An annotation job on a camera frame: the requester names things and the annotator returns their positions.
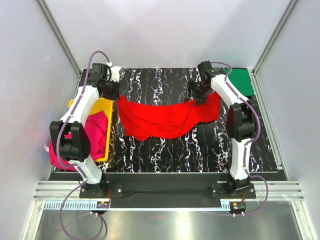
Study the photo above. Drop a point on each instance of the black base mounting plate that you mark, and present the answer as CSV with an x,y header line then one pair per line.
x,y
173,190

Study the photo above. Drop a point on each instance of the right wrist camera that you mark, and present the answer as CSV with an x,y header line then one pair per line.
x,y
206,71

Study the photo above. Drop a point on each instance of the left aluminium frame post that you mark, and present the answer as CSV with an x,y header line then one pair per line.
x,y
44,8

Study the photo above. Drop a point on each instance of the folded green t-shirt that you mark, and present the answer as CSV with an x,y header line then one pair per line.
x,y
240,78

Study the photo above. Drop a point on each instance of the aluminium frame post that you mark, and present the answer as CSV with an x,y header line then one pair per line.
x,y
44,8
275,34

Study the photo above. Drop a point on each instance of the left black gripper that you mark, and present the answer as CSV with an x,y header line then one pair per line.
x,y
115,96

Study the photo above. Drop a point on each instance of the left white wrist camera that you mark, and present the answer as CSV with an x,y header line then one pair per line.
x,y
114,72

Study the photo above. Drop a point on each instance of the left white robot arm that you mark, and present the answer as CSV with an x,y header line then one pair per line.
x,y
68,136

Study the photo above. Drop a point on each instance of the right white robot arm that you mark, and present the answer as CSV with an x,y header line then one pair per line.
x,y
243,124

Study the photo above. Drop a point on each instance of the front aluminium rail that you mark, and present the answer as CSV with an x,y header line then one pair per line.
x,y
53,193

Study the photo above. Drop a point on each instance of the magenta t-shirt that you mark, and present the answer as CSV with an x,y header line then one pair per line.
x,y
96,127

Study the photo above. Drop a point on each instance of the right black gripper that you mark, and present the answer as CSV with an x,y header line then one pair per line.
x,y
200,99

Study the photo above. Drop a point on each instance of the yellow plastic bin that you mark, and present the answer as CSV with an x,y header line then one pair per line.
x,y
107,107

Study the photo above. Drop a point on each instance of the red t-shirt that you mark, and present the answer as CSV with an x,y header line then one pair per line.
x,y
142,121

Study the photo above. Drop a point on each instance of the right aluminium frame post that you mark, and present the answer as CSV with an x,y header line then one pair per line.
x,y
275,34

